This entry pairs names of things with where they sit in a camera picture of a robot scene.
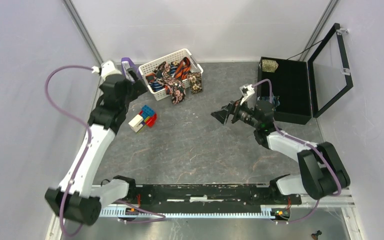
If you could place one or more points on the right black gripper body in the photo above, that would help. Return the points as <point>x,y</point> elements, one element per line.
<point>243,114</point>

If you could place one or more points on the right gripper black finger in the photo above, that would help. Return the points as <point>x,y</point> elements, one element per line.
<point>221,115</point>
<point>228,108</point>

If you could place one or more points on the black pink floral tie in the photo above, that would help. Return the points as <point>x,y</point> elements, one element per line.
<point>178,92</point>

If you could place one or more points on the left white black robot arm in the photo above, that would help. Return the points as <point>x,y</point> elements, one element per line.
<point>74,199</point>

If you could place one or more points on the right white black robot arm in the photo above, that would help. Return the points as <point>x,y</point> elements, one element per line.
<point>321,171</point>

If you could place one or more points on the purple metronome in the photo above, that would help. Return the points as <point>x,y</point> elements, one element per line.
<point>126,64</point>

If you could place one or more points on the navy white striped tie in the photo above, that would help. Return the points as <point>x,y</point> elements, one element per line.
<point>160,78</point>

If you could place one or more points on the brown floral tie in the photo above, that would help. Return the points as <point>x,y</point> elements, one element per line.
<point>195,82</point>

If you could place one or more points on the colourful toy block stack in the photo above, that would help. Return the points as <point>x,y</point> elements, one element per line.
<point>146,118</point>

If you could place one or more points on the orange navy striped tie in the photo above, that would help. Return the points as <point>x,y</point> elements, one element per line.
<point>180,69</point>

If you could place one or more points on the white plastic basket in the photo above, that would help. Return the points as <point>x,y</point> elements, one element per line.
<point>175,56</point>

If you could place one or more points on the gold rolled tie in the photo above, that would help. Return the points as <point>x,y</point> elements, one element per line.
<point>269,65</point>

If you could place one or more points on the black tie display box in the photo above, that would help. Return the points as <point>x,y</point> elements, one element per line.
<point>308,88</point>

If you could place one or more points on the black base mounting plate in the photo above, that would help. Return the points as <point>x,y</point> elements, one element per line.
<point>212,198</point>

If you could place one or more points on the small black floor object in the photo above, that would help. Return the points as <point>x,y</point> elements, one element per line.
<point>315,236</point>

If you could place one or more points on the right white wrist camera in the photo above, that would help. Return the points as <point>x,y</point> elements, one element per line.
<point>247,91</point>

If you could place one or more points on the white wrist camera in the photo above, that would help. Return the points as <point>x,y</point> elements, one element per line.
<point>247,91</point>
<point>106,69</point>

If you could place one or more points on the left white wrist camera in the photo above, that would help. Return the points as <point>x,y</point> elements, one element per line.
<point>106,69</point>

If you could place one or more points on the white slotted cable duct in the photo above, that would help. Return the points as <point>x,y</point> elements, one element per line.
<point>121,211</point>

